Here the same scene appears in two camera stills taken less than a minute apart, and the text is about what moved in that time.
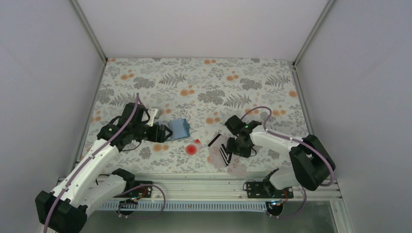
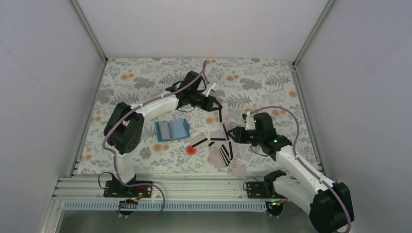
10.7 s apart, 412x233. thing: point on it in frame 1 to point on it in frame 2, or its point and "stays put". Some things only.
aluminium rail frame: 222,188 stays put
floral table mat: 207,92 stays put
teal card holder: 180,128 stays put
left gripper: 159,138 to 207,106
